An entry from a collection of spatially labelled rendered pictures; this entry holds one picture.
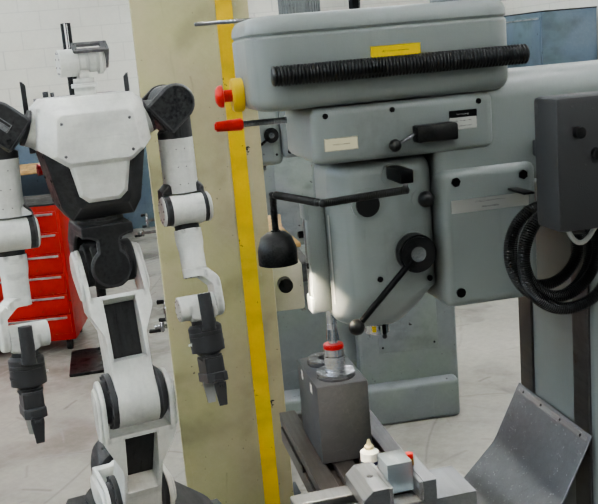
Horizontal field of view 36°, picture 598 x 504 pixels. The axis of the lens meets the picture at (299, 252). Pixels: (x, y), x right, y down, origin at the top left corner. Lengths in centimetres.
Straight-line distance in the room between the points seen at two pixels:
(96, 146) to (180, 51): 118
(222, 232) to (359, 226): 184
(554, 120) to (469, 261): 36
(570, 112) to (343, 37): 40
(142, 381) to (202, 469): 143
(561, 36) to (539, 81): 726
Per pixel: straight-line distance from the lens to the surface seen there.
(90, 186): 230
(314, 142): 160
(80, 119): 227
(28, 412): 239
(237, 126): 178
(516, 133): 173
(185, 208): 239
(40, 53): 1069
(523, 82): 174
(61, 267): 625
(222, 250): 348
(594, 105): 150
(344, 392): 211
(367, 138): 162
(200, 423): 366
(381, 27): 161
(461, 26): 166
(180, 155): 240
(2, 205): 233
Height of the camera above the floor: 183
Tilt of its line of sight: 12 degrees down
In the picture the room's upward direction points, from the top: 5 degrees counter-clockwise
